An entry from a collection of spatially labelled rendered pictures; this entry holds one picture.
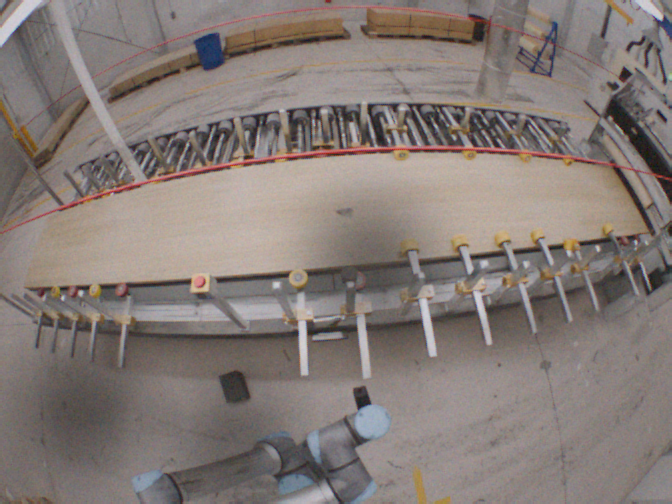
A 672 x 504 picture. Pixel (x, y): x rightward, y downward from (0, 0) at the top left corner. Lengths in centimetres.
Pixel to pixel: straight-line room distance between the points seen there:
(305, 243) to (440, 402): 142
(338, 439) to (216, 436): 159
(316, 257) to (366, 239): 24
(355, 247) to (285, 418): 128
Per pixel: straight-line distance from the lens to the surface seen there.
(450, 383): 219
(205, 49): 612
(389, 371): 209
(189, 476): 100
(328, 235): 139
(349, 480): 78
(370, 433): 75
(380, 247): 136
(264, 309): 158
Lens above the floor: 206
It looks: 59 degrees down
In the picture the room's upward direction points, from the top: 4 degrees counter-clockwise
